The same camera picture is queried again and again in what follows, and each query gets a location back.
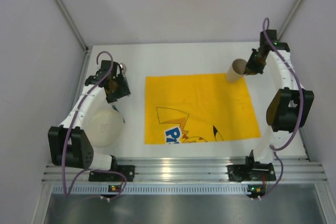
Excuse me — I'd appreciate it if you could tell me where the cream paper cup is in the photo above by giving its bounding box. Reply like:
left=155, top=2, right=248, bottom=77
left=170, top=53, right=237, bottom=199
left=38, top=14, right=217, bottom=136
left=226, top=59, right=247, bottom=83

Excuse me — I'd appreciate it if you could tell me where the cream upturned bowl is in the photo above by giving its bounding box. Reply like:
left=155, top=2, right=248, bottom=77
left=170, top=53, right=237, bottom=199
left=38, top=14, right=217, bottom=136
left=85, top=106, right=124, bottom=147

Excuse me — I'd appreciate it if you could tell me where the yellow printed cloth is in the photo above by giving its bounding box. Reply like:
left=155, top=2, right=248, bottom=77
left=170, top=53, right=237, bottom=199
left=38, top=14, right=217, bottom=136
left=144, top=73, right=261, bottom=145

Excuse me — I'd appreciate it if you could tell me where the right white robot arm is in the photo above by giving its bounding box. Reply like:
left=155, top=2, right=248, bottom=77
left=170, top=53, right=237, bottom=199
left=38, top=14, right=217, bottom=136
left=244, top=29, right=314, bottom=174

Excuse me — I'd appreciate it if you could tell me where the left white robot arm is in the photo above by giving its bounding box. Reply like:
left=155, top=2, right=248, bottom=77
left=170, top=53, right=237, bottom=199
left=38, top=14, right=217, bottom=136
left=48, top=60, right=131, bottom=170

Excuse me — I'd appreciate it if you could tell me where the metal fork green handle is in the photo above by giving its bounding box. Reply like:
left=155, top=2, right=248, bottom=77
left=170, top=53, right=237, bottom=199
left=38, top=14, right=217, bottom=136
left=112, top=105, right=125, bottom=123

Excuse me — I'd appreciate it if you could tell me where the metal spoon green handle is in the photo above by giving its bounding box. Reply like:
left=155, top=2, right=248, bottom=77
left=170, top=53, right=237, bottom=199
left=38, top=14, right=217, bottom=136
left=119, top=63, right=127, bottom=82

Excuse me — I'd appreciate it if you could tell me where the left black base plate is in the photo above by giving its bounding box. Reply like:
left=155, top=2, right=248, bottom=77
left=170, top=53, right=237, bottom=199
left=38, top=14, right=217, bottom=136
left=89, top=165, right=135, bottom=182

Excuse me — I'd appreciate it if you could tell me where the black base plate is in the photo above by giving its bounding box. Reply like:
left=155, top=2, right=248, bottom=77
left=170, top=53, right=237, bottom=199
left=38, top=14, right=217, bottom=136
left=227, top=163, right=276, bottom=182
left=89, top=165, right=135, bottom=182

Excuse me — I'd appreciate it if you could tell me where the right aluminium corner post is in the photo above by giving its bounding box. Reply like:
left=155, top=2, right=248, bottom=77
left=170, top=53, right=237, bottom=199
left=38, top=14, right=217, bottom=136
left=271, top=0, right=320, bottom=48

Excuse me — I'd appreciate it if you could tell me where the aluminium corner post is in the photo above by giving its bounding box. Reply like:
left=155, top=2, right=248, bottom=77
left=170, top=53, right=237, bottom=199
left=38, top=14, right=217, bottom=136
left=54, top=0, right=88, bottom=52
left=271, top=0, right=320, bottom=48

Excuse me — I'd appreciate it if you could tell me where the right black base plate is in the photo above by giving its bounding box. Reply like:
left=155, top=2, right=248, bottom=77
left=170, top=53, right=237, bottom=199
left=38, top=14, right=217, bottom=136
left=227, top=163, right=276, bottom=182

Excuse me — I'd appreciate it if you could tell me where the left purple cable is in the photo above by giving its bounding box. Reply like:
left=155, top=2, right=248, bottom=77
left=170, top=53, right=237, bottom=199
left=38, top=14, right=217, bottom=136
left=61, top=51, right=127, bottom=201

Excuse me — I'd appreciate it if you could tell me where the aluminium mounting rail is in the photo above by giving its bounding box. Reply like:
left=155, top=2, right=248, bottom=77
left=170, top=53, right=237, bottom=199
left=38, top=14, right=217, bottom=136
left=43, top=157, right=328, bottom=183

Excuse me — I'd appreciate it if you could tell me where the slotted cable duct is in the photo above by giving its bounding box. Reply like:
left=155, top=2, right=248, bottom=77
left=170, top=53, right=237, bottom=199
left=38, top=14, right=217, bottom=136
left=52, top=184, right=266, bottom=196

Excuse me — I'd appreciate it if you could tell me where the left aluminium corner post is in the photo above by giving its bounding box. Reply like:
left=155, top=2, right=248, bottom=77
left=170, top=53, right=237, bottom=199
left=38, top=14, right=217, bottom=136
left=54, top=0, right=88, bottom=52

